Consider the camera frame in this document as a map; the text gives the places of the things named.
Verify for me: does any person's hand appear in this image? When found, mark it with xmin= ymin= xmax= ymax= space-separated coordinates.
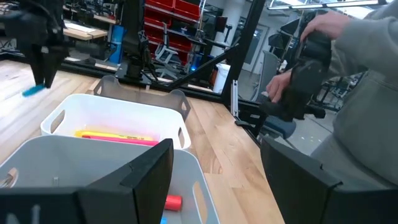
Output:
xmin=266 ymin=70 xmax=295 ymax=103
xmin=300 ymin=11 xmax=352 ymax=43

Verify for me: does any wooden workbench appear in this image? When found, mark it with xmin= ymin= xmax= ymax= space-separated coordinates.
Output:
xmin=63 ymin=21 xmax=108 ymax=41

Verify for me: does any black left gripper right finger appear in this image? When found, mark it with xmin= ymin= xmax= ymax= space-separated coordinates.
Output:
xmin=260 ymin=136 xmax=398 ymax=224

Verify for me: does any black aluminium table frame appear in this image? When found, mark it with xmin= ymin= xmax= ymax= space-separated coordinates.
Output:
xmin=60 ymin=0 xmax=271 ymax=138

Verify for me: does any light grey plastic bin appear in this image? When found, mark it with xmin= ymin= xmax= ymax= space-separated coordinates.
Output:
xmin=0 ymin=134 xmax=221 ymax=224

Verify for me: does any grey chair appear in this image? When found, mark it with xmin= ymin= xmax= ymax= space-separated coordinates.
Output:
xmin=251 ymin=49 xmax=280 ymax=103

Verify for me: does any yellow marker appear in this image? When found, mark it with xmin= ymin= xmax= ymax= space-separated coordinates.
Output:
xmin=74 ymin=129 xmax=155 ymax=141

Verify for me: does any pink marker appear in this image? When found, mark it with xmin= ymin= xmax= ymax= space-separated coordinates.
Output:
xmin=81 ymin=135 xmax=160 ymax=147

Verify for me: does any person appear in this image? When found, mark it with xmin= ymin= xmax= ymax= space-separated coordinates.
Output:
xmin=310 ymin=0 xmax=398 ymax=189

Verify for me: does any white plastic bin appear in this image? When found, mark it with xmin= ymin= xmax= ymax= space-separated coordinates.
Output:
xmin=40 ymin=93 xmax=192 ymax=151

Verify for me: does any dark translucent plastic bin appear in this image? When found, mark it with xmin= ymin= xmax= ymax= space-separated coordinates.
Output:
xmin=93 ymin=74 xmax=191 ymax=122

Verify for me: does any silver frame bracket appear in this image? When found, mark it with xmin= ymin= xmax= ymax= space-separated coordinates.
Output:
xmin=230 ymin=80 xmax=239 ymax=118

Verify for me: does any red marker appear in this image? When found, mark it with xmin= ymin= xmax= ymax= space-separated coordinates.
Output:
xmin=164 ymin=195 xmax=183 ymax=212

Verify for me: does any red storage bins shelf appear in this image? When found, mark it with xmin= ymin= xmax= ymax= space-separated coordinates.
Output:
xmin=144 ymin=0 xmax=203 ymax=63

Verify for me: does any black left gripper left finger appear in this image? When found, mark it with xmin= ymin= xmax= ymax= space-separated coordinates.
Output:
xmin=0 ymin=138 xmax=174 ymax=224

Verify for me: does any blue barrel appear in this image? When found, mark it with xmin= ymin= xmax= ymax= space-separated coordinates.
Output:
xmin=108 ymin=24 xmax=127 ymax=65

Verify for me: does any teal marker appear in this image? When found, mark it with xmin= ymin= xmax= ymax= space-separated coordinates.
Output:
xmin=21 ymin=83 xmax=47 ymax=98

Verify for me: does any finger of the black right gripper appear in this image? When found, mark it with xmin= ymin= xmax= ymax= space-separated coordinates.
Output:
xmin=43 ymin=54 xmax=65 ymax=90
xmin=26 ymin=51 xmax=45 ymax=86

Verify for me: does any blue stool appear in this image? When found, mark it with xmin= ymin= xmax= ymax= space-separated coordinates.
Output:
xmin=264 ymin=116 xmax=298 ymax=140

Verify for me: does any white bucket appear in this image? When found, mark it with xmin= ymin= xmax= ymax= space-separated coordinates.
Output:
xmin=213 ymin=63 xmax=231 ymax=94

